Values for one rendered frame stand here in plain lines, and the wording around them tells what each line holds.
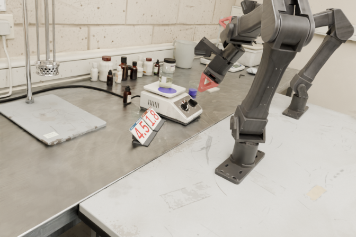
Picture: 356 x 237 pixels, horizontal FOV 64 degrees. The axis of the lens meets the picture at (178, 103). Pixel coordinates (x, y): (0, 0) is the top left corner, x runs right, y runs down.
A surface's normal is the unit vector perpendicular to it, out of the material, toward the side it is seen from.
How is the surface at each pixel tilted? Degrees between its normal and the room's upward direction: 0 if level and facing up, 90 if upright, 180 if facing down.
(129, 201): 0
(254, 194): 0
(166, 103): 90
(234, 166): 0
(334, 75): 90
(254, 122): 104
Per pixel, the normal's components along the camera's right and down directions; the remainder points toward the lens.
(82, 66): 0.80, 0.32
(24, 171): 0.14, -0.92
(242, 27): -0.92, -0.02
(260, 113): 0.11, 0.60
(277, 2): 0.20, -0.43
